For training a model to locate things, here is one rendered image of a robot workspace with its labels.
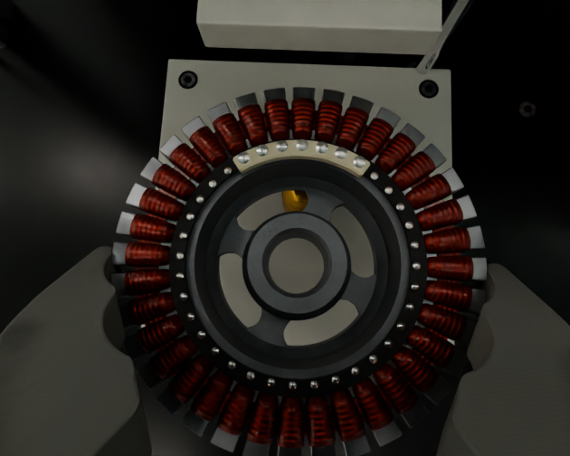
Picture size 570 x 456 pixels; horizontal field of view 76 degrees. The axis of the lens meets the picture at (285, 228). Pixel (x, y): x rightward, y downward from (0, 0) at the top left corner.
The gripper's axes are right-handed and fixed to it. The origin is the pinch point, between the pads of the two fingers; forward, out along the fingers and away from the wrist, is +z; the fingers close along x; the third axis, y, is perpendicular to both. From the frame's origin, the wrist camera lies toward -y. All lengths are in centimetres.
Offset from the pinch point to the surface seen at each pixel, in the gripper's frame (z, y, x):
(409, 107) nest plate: 8.9, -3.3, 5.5
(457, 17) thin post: 6.6, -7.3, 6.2
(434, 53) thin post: 8.6, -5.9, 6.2
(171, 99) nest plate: 8.9, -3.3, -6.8
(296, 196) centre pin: 3.5, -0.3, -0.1
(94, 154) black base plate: 8.3, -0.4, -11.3
